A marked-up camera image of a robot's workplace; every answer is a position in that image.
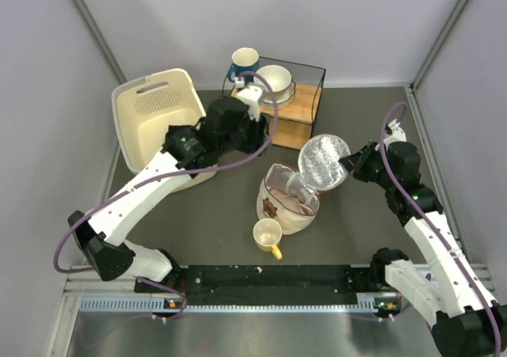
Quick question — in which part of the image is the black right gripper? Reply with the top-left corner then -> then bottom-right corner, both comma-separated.
340,140 -> 397,190

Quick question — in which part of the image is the cream round laundry bag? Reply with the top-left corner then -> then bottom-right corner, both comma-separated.
256,134 -> 351,235

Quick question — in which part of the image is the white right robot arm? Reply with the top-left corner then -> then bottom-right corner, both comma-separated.
340,142 -> 506,356

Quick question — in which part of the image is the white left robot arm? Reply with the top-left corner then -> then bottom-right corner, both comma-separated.
68,95 -> 269,291

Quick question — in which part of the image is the cream plastic laundry basket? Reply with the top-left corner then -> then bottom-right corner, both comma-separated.
112,68 -> 206,189

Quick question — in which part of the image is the white scalloped plate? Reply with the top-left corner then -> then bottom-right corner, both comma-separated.
261,81 -> 296,110

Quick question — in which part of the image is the blue ceramic mug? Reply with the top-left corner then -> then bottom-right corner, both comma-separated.
227,47 -> 259,82

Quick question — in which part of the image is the white ceramic bowl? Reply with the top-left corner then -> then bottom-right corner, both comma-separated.
257,65 -> 292,93

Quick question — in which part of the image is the yellow ceramic mug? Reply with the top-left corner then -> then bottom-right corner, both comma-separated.
253,218 -> 283,260

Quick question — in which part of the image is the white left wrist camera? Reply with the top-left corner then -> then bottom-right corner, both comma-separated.
233,77 -> 265,122

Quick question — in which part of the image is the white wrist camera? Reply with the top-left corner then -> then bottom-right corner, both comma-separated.
233,77 -> 265,122
383,119 -> 406,147

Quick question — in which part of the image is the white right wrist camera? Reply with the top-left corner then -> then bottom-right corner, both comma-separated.
383,119 -> 406,147

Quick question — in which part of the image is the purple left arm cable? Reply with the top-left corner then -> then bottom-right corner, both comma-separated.
53,70 -> 279,322

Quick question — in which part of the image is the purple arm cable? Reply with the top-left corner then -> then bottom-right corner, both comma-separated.
379,101 -> 502,357
53,70 -> 279,322

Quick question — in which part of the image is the black wire wooden shelf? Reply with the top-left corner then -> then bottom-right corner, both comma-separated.
222,55 -> 327,150

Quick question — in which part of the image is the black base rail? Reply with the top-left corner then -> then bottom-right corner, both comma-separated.
134,264 -> 401,306

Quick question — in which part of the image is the grey slotted cable duct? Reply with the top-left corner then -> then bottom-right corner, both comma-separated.
79,297 -> 398,313

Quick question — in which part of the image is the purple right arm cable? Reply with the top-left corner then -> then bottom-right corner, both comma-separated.
379,101 -> 502,357

